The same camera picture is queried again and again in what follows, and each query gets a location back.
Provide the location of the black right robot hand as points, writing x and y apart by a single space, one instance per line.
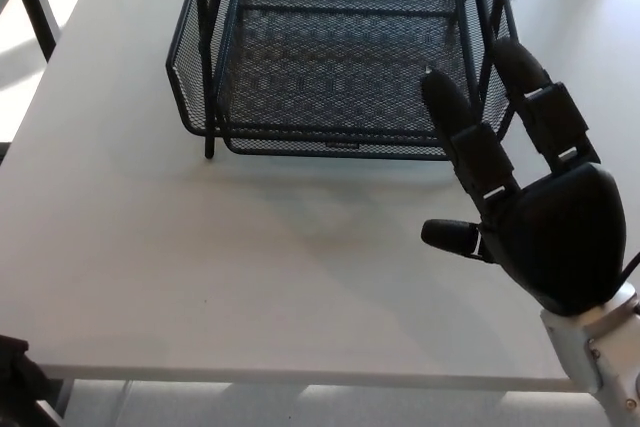
560 237

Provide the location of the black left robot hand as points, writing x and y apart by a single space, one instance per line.
17 382

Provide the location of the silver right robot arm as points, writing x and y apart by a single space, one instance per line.
600 357

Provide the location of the grey desk leg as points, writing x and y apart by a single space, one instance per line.
60 404

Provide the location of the white side table black leg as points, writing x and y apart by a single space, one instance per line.
40 17

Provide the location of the black metal organizer rack frame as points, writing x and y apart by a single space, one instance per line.
209 97

